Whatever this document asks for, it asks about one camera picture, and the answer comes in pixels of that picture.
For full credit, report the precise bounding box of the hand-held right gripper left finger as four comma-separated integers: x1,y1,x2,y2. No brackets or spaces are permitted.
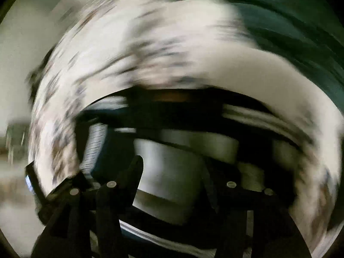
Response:
31,155,144,258

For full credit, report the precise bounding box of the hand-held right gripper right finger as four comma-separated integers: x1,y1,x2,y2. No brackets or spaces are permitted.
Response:
200,164,312,258

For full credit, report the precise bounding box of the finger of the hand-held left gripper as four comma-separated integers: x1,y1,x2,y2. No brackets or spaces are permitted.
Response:
25,163,54,221

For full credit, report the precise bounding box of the black grey striped garment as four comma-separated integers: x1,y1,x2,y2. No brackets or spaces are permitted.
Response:
72,84,315,256

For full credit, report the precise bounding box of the bed with floral sheet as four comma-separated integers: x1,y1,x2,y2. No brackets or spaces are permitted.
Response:
27,0,342,258

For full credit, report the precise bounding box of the dark green plush blanket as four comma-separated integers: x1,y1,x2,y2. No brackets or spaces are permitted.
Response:
158,0,344,129

